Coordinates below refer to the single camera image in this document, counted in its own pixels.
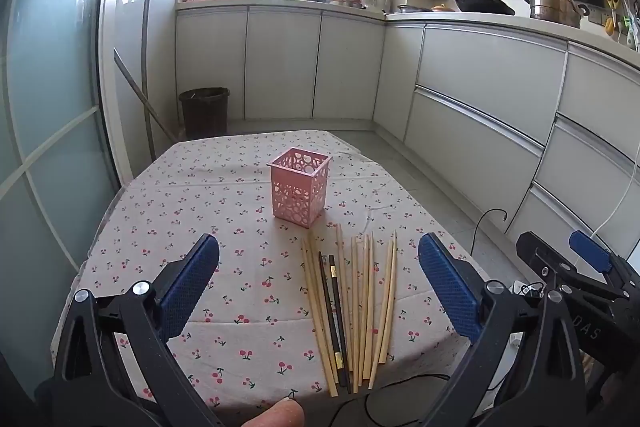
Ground dark brown trash bin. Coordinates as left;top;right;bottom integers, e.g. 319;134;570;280
179;87;231;140

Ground upright mop handle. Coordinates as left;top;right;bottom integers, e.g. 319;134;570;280
135;0;157;160

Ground black floor cable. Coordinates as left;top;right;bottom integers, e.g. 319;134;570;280
472;209;509;259

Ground row of bamboo chopsticks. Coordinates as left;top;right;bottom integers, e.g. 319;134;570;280
300;222;400;401

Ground yellow handled scissors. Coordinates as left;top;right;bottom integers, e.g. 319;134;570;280
604;0;622;34

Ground black chopstick with gold band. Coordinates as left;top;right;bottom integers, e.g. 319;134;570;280
318;251;352;396
328;255;349;384

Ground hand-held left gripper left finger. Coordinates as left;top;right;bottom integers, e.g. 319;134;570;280
50;233;226;427

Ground leaning metal pole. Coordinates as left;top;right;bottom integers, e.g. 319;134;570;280
113;48;179;144

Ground steel cooking pot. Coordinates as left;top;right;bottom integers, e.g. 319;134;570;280
523;0;591;29

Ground cherry print tablecloth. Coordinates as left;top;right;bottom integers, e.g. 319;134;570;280
75;129;501;414

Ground pink perforated utensil holder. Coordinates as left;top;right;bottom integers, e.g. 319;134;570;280
266;148;334;228

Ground white hanging cable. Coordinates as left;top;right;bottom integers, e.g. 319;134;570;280
591;164;640;239

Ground white drawer base cabinet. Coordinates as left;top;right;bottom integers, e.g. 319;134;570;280
374;21;640;269

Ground person's left hand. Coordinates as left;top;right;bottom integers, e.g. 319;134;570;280
235;399;306;427

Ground white door base cabinet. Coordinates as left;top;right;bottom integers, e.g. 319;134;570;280
175;5;387;122

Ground black cable at table edge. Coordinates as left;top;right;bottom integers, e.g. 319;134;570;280
364;373;452;427

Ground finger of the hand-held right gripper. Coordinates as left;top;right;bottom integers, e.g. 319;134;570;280
516;231;609;289
569;230;616;274

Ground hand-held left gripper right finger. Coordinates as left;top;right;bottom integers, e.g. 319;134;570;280
417;232;587;427

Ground frosted glass sliding door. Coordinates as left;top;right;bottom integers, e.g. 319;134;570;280
0;0;128;308

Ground white power strip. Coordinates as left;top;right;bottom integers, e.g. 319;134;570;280
510;279;545;299

